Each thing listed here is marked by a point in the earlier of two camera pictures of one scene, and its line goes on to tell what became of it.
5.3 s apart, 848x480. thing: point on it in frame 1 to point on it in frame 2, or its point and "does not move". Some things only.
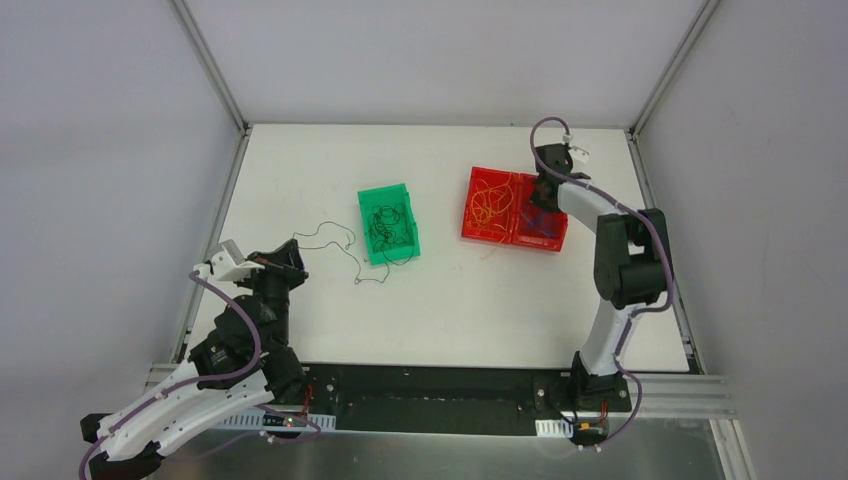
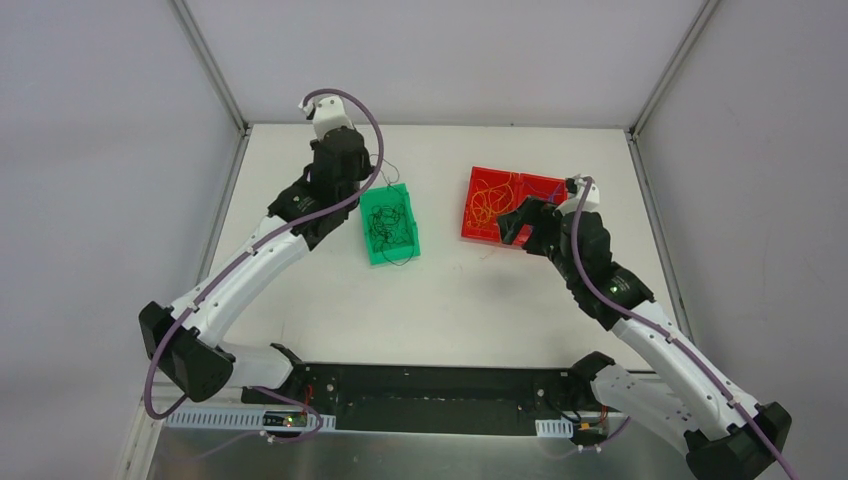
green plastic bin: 389,223 does not move
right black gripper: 546,188 to 536,225
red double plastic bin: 499,208 does not move
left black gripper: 279,266 to 338,153
